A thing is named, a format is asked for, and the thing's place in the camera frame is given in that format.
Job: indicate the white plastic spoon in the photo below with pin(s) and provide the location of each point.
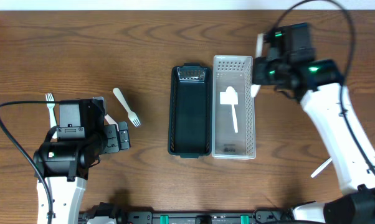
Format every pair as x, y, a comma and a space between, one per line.
321, 168
258, 53
234, 115

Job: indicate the black perforated plastic basket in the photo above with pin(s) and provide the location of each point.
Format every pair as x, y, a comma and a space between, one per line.
190, 111

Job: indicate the white label in clear basket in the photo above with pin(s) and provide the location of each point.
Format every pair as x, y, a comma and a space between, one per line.
228, 98

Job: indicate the clear perforated plastic basket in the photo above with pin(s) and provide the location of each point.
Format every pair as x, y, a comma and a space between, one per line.
235, 71

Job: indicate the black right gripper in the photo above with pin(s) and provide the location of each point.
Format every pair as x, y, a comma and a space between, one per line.
257, 79

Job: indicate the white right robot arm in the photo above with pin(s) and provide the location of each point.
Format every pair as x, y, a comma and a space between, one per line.
352, 154

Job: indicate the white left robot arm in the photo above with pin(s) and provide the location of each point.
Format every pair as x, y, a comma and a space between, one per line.
60, 199

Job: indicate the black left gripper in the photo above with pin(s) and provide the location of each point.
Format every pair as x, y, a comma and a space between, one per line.
113, 139

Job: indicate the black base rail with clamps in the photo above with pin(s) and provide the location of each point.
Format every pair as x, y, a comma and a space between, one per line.
109, 213

